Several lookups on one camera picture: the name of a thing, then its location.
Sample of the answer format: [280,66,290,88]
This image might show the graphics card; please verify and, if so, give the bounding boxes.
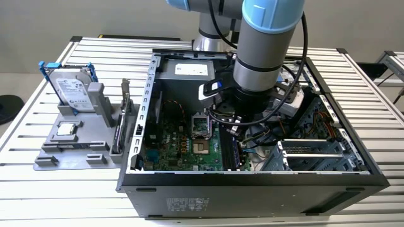
[112,78,132,154]

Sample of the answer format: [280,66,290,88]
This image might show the CPU socket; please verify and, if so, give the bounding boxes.
[192,139,212,154]

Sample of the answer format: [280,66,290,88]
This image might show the black round base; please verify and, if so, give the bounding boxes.
[0,94,26,125]

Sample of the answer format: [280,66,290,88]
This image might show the grey power supply unit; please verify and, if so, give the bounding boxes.
[156,59,235,112]

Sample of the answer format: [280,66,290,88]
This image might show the hard disk in blue carrier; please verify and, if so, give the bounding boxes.
[38,61,99,116]

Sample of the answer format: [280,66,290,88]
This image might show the silver CPU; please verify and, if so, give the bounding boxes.
[56,122,78,136]

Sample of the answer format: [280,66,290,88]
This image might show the metal socket cover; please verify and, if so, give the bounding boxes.
[191,113,212,140]

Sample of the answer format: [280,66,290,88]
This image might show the green motherboard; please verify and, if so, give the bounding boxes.
[143,115,254,172]

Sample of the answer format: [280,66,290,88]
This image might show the slatted metal side table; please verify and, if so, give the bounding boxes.
[374,50,404,87]

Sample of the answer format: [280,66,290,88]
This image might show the grey parts rack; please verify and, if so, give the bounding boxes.
[34,82,142,171]

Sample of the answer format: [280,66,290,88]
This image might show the black camera cable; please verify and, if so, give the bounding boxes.
[204,10,310,125]
[207,0,239,50]

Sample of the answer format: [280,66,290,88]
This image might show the orange red wire bundle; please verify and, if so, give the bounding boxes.
[303,111,338,142]

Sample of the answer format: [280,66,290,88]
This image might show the black cable bundle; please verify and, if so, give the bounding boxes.
[246,122,304,148]

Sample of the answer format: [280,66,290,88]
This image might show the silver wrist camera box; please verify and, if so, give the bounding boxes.
[272,88,304,117]
[198,79,226,106]

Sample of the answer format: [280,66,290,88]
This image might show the RAM slot black latches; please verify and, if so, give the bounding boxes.
[224,129,234,171]

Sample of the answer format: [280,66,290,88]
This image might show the black open PC case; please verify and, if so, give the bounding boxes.
[115,48,392,219]

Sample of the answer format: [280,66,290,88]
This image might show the blue port block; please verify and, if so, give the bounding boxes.
[146,148,159,164]

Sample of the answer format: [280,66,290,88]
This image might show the silver expansion slot cover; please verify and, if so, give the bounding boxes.
[282,139,330,144]
[284,153,344,158]

